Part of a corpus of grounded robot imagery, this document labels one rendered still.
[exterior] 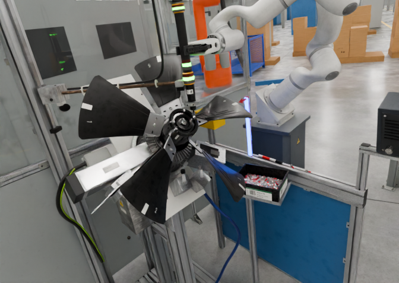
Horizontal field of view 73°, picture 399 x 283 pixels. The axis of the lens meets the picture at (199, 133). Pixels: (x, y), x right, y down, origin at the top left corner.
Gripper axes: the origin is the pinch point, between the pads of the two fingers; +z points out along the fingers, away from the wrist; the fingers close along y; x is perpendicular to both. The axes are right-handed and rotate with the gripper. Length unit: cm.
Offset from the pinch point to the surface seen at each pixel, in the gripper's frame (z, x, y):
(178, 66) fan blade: -4.6, -7.2, 10.8
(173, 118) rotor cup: 12.3, -22.6, -2.8
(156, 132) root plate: 16.8, -27.9, 3.3
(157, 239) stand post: 13, -101, 31
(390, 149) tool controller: -30, -38, -62
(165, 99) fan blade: 6.1, -18.2, 8.6
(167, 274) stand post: 12, -129, 31
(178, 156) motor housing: 9.2, -41.2, 2.3
